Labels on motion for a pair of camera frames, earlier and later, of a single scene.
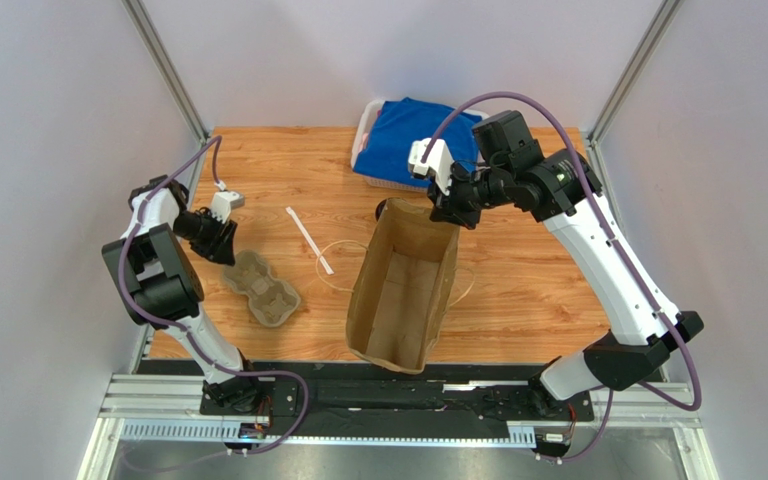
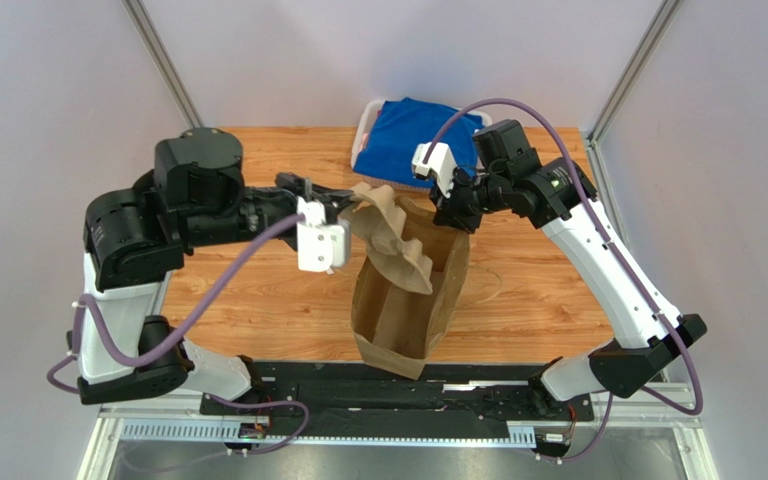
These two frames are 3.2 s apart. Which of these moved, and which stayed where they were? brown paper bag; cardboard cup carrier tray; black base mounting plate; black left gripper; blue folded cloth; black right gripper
Moved: black left gripper; cardboard cup carrier tray
Stayed: black base mounting plate; brown paper bag; blue folded cloth; black right gripper
